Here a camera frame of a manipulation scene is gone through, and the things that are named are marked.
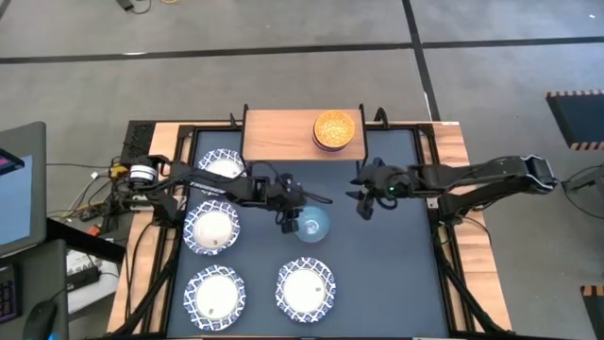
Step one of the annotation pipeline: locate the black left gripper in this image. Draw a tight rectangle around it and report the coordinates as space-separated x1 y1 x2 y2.
254 172 335 235

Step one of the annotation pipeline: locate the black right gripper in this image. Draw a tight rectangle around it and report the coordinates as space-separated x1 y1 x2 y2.
345 162 420 222

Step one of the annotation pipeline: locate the light blue glass bowl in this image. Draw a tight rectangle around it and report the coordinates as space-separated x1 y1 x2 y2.
294 204 332 245

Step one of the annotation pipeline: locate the orange patterned ceramic bowl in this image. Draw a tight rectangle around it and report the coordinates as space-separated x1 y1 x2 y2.
312 110 356 148

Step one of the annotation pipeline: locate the blue-patterned white paper bowl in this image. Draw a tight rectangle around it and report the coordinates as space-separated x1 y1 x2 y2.
196 147 248 197
275 256 338 324
182 198 241 257
182 263 247 332

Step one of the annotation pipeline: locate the white cardboard box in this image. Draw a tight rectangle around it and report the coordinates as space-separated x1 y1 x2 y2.
65 247 122 315

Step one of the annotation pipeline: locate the dark platform with hazard stripes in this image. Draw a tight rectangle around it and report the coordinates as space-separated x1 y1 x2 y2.
579 284 604 340
545 89 604 152

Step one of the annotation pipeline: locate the black power adapter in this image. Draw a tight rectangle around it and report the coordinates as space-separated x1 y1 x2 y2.
65 266 101 293
115 0 153 15

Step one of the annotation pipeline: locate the black side desk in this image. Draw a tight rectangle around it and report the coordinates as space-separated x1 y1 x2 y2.
0 216 127 340

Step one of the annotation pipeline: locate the black computer mouse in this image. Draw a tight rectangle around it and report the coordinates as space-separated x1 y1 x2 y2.
22 298 59 340

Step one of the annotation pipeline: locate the grey computer monitor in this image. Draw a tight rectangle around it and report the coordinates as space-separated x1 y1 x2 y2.
0 121 48 259

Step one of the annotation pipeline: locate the black backlit keyboard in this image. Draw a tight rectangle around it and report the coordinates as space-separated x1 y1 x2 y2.
0 263 23 325

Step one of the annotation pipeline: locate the wooden shelf with black frame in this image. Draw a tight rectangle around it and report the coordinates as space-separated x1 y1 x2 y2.
228 102 391 164

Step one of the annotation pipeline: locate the black aluminium table frame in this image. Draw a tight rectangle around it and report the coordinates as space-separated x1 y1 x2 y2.
108 120 513 340

